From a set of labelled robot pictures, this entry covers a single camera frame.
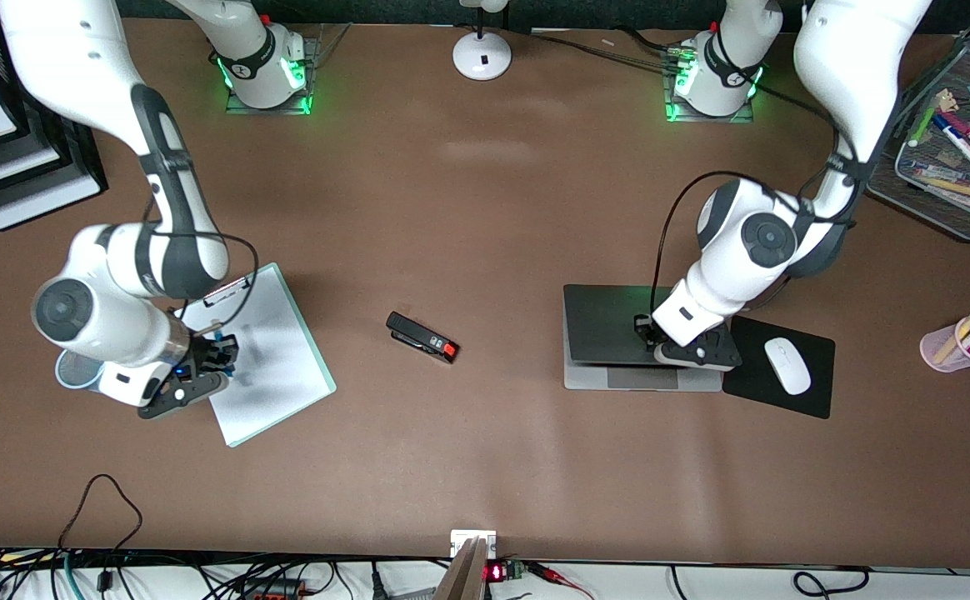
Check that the beige small clip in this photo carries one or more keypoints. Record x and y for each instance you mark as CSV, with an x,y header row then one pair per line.
x,y
946,102

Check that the clear left arm base plate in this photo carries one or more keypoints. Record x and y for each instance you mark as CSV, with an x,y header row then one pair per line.
x,y
677,117

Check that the black mouse pad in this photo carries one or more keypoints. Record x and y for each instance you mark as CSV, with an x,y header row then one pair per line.
x,y
752,392

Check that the light blue mesh pen cup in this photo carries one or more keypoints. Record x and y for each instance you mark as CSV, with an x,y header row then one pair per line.
x,y
77,371

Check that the black stapler with red tip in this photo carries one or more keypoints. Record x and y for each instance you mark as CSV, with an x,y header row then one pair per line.
x,y
418,336

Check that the wooden post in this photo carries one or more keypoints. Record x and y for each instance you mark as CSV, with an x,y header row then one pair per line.
x,y
462,575

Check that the white wall socket box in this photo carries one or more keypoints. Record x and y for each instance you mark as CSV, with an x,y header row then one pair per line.
x,y
472,540

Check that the black stacked paper tray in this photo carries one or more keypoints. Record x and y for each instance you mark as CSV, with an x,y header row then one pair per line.
x,y
35,200

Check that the pink translucent pen cup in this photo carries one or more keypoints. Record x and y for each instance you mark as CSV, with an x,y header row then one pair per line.
x,y
931,346

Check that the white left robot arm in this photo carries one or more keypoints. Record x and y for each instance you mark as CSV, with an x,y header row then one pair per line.
x,y
743,250

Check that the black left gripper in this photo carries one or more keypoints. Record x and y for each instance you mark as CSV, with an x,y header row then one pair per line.
x,y
644,327

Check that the white marker with blue cap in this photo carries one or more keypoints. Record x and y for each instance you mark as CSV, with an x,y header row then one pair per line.
x,y
962,144

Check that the yellow ruler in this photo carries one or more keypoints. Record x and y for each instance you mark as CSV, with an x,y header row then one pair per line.
x,y
950,343

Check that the white lamp base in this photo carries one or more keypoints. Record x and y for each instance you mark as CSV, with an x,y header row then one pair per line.
x,y
482,58

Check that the yellow pencil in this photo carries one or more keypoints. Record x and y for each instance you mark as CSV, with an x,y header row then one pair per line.
x,y
952,186

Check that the circuit board with red display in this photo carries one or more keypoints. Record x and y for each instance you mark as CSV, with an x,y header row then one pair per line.
x,y
503,572

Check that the teal clipboard with white paper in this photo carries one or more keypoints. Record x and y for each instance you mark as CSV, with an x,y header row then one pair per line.
x,y
285,350

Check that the green marker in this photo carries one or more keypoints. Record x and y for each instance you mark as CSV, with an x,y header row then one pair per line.
x,y
925,125

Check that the clear right arm base plate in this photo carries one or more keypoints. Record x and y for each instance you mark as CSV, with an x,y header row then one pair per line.
x,y
302,104

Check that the silver laptop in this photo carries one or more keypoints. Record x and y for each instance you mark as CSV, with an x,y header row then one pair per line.
x,y
602,325

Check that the white computer mouse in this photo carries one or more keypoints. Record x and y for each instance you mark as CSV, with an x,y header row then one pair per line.
x,y
787,367

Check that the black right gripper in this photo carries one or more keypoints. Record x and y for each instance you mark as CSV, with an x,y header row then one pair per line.
x,y
206,353

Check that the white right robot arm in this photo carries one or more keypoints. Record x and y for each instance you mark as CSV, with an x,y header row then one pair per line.
x,y
77,67

